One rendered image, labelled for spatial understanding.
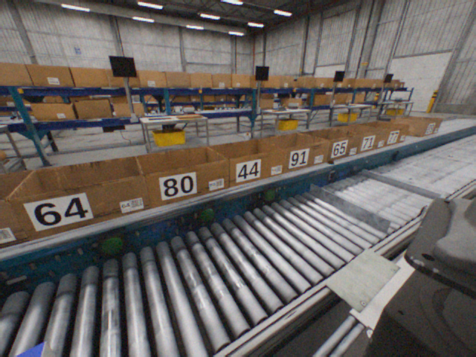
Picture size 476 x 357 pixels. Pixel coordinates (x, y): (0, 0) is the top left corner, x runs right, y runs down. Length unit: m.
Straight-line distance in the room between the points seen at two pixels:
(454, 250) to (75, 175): 1.22
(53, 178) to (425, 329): 1.26
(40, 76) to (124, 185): 4.66
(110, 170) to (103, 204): 0.29
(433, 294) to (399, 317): 0.08
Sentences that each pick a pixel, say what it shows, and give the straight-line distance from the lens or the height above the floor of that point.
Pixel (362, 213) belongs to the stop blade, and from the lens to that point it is 1.23.
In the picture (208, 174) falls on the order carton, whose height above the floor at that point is 0.99.
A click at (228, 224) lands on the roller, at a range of 1.02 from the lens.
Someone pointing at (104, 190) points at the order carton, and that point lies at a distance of 0.91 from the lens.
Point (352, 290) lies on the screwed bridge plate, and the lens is 0.86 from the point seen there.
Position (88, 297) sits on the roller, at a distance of 0.90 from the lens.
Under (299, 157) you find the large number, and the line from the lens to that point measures 1.32.
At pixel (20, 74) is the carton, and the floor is 1.57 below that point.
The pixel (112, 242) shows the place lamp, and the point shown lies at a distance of 0.93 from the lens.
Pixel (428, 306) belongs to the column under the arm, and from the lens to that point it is 0.44.
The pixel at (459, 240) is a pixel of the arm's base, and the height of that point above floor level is 1.22.
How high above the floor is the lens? 1.37
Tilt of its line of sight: 24 degrees down
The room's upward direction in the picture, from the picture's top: straight up
